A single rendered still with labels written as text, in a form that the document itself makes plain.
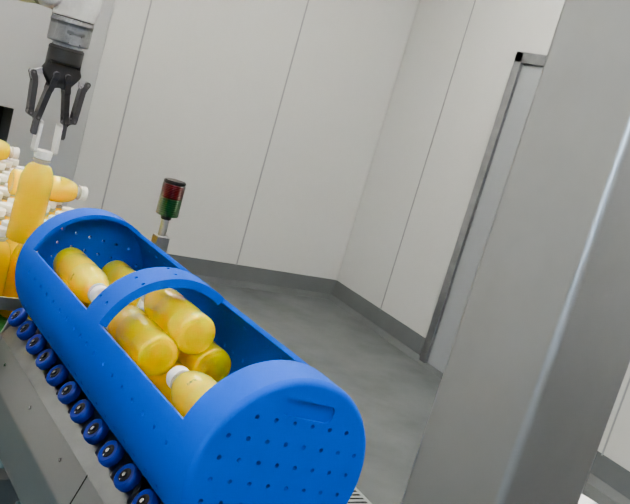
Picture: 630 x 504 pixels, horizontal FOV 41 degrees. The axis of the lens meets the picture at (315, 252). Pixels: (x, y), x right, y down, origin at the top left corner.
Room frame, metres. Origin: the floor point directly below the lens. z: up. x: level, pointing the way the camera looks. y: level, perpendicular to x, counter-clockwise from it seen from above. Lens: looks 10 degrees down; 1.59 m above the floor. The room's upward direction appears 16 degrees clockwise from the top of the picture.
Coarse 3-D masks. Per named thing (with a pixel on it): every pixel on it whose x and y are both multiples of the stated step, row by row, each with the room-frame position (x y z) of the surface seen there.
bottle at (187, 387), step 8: (176, 376) 1.23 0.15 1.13; (184, 376) 1.19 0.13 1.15; (192, 376) 1.19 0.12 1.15; (200, 376) 1.19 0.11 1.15; (208, 376) 1.20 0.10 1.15; (176, 384) 1.19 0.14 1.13; (184, 384) 1.18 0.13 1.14; (192, 384) 1.17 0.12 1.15; (200, 384) 1.17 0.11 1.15; (208, 384) 1.17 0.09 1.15; (176, 392) 1.18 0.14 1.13; (184, 392) 1.16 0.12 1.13; (192, 392) 1.15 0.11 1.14; (200, 392) 1.15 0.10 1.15; (176, 400) 1.17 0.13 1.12; (184, 400) 1.15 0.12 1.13; (192, 400) 1.14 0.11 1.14; (176, 408) 1.17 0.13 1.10; (184, 408) 1.15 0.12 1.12; (184, 416) 1.15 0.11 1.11
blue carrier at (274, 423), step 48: (48, 240) 1.72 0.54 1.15; (96, 240) 1.78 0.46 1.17; (144, 240) 1.75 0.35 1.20; (48, 288) 1.52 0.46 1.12; (144, 288) 1.36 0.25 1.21; (192, 288) 1.41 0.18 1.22; (48, 336) 1.51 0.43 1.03; (96, 336) 1.31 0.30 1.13; (240, 336) 1.46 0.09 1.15; (96, 384) 1.27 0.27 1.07; (144, 384) 1.15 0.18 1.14; (240, 384) 1.05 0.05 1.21; (288, 384) 1.06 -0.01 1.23; (144, 432) 1.10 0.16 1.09; (192, 432) 1.02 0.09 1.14; (240, 432) 1.03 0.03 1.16; (288, 432) 1.07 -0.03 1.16; (336, 432) 1.12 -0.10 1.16; (192, 480) 1.00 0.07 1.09; (240, 480) 1.04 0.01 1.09; (288, 480) 1.08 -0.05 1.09; (336, 480) 1.13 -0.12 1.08
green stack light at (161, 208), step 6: (162, 198) 2.30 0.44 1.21; (162, 204) 2.30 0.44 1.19; (168, 204) 2.30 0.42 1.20; (174, 204) 2.30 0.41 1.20; (180, 204) 2.32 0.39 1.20; (156, 210) 2.31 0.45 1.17; (162, 210) 2.30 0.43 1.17; (168, 210) 2.30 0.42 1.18; (174, 210) 2.30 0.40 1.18; (168, 216) 2.30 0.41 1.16; (174, 216) 2.31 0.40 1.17
